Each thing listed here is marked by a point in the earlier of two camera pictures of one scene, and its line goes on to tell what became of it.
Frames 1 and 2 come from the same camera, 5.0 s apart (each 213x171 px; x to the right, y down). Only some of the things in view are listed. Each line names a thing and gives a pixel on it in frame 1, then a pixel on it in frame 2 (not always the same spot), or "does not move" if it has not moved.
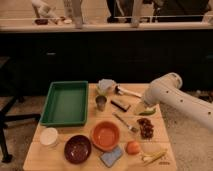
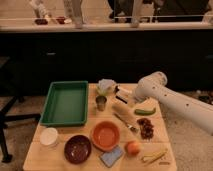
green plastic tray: (66, 105) does not move
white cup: (48, 136) does not move
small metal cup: (101, 102) does not move
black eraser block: (123, 107) → (121, 98)
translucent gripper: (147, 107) → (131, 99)
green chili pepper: (148, 112) does not move
